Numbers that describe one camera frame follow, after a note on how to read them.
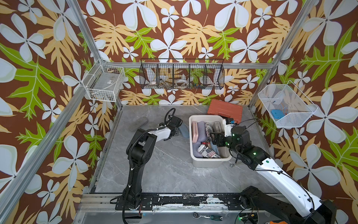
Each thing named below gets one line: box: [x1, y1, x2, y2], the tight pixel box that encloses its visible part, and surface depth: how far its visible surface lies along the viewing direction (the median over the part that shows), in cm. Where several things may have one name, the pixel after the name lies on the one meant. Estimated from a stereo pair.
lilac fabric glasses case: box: [197, 120, 208, 142], surface depth 88 cm
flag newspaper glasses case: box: [197, 144, 222, 159], surface depth 80 cm
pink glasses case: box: [191, 120, 199, 144], surface depth 85 cm
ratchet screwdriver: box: [192, 212, 224, 222], surface depth 70 cm
